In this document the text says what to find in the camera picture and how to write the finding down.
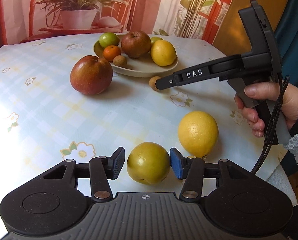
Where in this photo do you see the blue curtain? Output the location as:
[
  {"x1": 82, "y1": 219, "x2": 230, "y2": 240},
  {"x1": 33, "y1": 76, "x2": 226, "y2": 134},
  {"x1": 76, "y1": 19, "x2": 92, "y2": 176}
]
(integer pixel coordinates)
[{"x1": 274, "y1": 0, "x2": 298, "y2": 87}]

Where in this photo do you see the small green lime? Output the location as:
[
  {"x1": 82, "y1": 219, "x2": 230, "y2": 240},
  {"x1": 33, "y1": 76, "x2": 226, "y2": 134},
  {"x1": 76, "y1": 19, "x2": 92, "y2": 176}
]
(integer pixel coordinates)
[{"x1": 151, "y1": 36, "x2": 163, "y2": 45}]

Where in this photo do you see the wooden headboard panel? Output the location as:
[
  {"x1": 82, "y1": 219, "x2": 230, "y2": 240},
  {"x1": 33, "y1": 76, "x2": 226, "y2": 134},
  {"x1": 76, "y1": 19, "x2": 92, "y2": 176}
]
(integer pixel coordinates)
[{"x1": 212, "y1": 0, "x2": 288, "y2": 56}]

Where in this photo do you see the printed room backdrop cloth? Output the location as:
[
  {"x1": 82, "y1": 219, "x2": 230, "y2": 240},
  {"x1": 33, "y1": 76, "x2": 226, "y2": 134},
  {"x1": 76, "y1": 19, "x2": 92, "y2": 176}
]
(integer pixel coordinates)
[{"x1": 0, "y1": 0, "x2": 232, "y2": 47}]

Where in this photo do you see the yellow green pear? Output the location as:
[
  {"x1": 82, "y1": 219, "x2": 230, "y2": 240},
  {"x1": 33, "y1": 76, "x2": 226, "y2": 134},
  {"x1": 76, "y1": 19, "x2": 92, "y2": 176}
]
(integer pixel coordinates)
[{"x1": 127, "y1": 142, "x2": 170, "y2": 185}]

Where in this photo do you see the yellow lemon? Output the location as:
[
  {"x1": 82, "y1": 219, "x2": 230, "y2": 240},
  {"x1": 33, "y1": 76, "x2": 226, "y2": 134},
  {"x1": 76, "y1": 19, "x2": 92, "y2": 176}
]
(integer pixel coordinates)
[{"x1": 150, "y1": 40, "x2": 177, "y2": 67}]

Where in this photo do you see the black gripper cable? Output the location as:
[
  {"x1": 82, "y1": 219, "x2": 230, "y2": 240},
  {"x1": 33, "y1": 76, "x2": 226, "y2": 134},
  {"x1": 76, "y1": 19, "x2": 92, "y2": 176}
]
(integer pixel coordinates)
[{"x1": 250, "y1": 74, "x2": 291, "y2": 174}]

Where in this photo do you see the person right hand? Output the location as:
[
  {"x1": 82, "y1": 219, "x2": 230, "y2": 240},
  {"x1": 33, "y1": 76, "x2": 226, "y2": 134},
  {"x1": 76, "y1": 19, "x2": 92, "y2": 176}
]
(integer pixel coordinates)
[{"x1": 234, "y1": 82, "x2": 298, "y2": 138}]

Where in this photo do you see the large green fruit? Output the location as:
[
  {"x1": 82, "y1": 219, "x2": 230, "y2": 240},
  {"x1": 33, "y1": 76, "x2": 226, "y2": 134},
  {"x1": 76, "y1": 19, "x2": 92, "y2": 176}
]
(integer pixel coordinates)
[{"x1": 99, "y1": 33, "x2": 120, "y2": 49}]

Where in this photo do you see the cream round plate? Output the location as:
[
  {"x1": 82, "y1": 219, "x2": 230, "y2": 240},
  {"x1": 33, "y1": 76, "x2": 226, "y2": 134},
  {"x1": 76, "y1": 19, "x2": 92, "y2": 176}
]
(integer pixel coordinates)
[{"x1": 93, "y1": 34, "x2": 179, "y2": 78}]

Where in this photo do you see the red apple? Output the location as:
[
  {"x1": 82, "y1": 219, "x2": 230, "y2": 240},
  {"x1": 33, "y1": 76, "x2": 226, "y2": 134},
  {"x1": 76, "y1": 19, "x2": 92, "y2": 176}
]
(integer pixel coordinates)
[
  {"x1": 121, "y1": 31, "x2": 151, "y2": 59},
  {"x1": 70, "y1": 55, "x2": 113, "y2": 95}
]

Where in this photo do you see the fluffy grey sleeve forearm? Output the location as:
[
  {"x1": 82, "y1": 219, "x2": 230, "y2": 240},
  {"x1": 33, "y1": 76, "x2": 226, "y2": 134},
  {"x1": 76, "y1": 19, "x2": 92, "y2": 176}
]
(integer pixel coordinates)
[{"x1": 267, "y1": 119, "x2": 298, "y2": 206}]

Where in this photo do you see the floral checked tablecloth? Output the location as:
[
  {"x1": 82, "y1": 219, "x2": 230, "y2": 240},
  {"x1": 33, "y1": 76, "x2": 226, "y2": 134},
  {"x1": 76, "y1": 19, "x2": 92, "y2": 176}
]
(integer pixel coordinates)
[{"x1": 0, "y1": 34, "x2": 263, "y2": 239}]

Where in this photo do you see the small brown longan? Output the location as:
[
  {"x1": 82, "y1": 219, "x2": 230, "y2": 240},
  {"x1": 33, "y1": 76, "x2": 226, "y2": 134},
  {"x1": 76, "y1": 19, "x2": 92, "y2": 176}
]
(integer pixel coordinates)
[{"x1": 113, "y1": 55, "x2": 127, "y2": 67}]

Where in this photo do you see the small mandarin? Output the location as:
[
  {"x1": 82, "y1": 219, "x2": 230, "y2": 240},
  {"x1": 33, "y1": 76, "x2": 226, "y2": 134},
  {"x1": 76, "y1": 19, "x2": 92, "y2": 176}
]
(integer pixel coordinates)
[{"x1": 103, "y1": 45, "x2": 121, "y2": 62}]

